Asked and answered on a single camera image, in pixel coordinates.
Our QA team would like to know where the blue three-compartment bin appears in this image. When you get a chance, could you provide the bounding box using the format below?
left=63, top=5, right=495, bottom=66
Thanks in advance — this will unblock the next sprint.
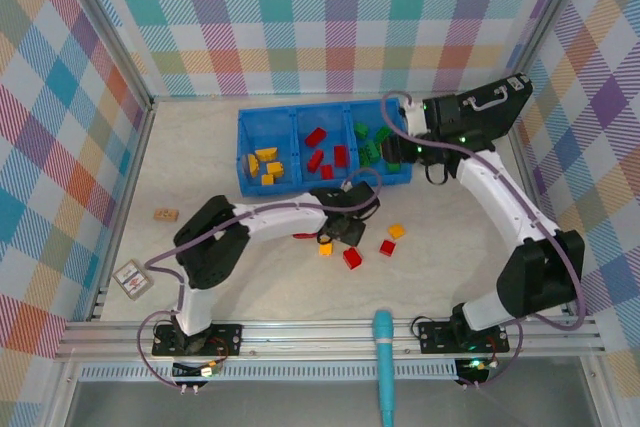
left=236, top=100, right=414, bottom=198

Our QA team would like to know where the black briefcase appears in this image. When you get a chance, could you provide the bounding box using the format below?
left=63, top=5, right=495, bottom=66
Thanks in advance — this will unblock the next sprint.
left=449, top=74, right=534, bottom=151

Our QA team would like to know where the teal marker pen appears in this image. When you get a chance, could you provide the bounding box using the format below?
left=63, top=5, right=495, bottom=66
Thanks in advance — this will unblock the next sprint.
left=373, top=310, right=397, bottom=427

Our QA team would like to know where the green lit circuit board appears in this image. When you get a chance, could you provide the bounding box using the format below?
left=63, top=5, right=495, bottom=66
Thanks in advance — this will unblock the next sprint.
left=457, top=356, right=501, bottom=388

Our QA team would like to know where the small printed card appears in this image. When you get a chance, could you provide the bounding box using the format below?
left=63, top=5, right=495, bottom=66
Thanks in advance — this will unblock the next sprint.
left=112, top=259, right=154, bottom=302

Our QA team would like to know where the aluminium mounting rail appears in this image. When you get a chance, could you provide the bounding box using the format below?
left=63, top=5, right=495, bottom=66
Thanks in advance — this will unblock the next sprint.
left=54, top=316, right=604, bottom=361

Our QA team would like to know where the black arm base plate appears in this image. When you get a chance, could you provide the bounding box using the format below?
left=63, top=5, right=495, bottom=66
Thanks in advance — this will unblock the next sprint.
left=152, top=322, right=244, bottom=359
left=417, top=317, right=512, bottom=356

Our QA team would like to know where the white slotted cable duct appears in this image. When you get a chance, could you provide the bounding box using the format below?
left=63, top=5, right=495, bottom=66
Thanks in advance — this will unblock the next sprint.
left=79, top=364, right=459, bottom=382

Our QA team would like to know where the aluminium frame post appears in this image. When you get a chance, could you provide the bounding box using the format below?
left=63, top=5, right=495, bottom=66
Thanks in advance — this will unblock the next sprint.
left=62, top=0, right=154, bottom=108
left=509, top=0, right=599, bottom=76

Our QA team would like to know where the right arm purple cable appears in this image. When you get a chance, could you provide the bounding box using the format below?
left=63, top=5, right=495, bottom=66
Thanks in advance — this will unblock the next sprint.
left=380, top=90, right=587, bottom=391

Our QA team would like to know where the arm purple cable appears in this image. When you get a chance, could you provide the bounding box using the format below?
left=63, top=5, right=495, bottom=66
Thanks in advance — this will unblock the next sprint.
left=380, top=90, right=587, bottom=391
left=137, top=166, right=384, bottom=391

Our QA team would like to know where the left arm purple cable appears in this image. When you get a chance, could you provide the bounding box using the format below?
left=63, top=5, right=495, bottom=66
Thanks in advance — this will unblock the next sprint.
left=137, top=166, right=384, bottom=391

